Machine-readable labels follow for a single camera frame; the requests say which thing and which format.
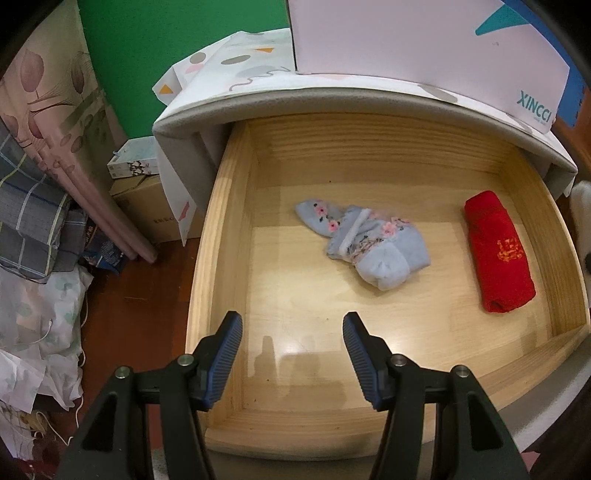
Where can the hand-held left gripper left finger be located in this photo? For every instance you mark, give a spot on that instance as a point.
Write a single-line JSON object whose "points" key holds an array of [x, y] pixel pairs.
{"points": [[221, 364]]}

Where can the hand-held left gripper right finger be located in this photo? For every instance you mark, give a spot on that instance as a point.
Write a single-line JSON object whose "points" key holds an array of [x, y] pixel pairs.
{"points": [[364, 364]]}

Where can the wooden drawer grey front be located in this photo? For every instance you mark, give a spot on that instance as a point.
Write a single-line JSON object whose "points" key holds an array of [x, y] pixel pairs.
{"points": [[300, 286]]}

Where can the light blue floral sock pair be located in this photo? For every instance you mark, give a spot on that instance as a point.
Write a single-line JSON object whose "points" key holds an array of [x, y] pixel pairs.
{"points": [[383, 254]]}

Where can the red towel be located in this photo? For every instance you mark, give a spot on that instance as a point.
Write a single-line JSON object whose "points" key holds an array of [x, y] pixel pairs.
{"points": [[498, 249]]}

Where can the blue packet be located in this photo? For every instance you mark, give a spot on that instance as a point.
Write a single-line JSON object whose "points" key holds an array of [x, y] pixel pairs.
{"points": [[106, 251]]}

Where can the brown cardboard box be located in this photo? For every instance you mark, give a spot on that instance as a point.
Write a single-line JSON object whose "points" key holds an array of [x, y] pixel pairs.
{"points": [[147, 207]]}

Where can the white floral cloth pile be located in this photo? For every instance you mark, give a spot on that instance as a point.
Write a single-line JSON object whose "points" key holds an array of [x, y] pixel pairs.
{"points": [[41, 314]]}

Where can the small tissue box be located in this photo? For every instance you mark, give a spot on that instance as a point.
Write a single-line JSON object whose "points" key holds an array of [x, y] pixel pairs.
{"points": [[134, 159]]}

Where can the grey plaid blanket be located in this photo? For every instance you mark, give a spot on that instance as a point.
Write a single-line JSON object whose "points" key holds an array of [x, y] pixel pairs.
{"points": [[32, 217]]}

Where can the orange wooden furniture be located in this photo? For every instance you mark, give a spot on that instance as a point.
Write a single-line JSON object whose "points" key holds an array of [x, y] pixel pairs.
{"points": [[565, 143]]}

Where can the white patterned cover cloth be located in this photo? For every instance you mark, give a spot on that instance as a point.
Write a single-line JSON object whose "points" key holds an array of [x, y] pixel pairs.
{"points": [[249, 64]]}

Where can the green foam mat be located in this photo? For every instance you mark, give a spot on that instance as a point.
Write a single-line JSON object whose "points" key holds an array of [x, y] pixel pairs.
{"points": [[184, 46]]}

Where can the rolled pink floral mattress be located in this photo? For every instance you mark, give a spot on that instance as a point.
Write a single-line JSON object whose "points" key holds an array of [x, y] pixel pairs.
{"points": [[51, 92]]}

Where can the pink XINCCI box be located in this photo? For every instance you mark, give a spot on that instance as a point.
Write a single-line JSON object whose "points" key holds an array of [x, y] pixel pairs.
{"points": [[392, 41]]}

